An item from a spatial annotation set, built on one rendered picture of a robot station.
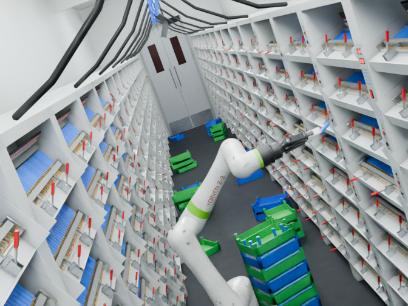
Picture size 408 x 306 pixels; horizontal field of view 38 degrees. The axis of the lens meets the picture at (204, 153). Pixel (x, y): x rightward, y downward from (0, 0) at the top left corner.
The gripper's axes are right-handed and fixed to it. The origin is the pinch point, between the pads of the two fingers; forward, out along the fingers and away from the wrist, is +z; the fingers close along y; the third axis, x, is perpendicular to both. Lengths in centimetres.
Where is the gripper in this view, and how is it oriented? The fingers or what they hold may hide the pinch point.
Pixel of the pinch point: (312, 133)
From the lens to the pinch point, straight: 268.3
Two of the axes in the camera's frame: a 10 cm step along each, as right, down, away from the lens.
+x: 4.1, 8.4, -3.6
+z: 9.1, -4.1, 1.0
